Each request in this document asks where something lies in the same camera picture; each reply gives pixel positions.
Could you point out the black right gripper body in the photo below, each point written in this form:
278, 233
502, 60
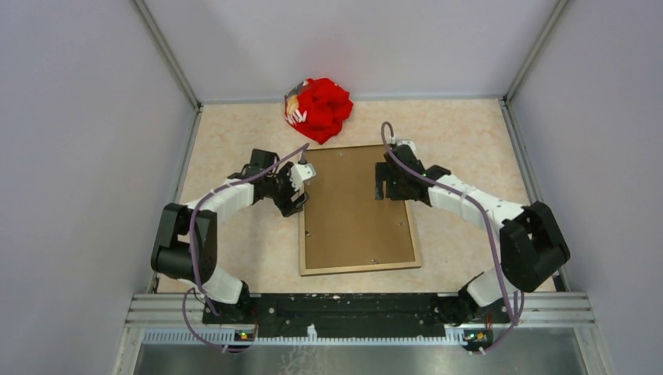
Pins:
394, 183

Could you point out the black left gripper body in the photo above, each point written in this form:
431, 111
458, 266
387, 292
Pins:
281, 191

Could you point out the brown backing board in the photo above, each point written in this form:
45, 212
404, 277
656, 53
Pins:
352, 212

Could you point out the wooden picture frame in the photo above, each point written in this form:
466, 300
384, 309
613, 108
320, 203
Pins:
357, 270

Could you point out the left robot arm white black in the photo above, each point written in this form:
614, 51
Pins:
186, 244

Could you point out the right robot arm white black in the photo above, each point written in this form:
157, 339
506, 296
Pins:
525, 241

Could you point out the red crumpled cloth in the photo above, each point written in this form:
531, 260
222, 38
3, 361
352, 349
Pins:
317, 108

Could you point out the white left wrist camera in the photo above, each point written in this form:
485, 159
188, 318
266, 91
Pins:
300, 174

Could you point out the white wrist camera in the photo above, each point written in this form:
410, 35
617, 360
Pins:
396, 142
300, 174

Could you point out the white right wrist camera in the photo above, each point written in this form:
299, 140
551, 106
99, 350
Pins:
396, 142

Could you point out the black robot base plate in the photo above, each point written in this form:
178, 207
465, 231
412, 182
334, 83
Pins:
368, 315

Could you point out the aluminium front rail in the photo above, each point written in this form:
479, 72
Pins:
556, 333

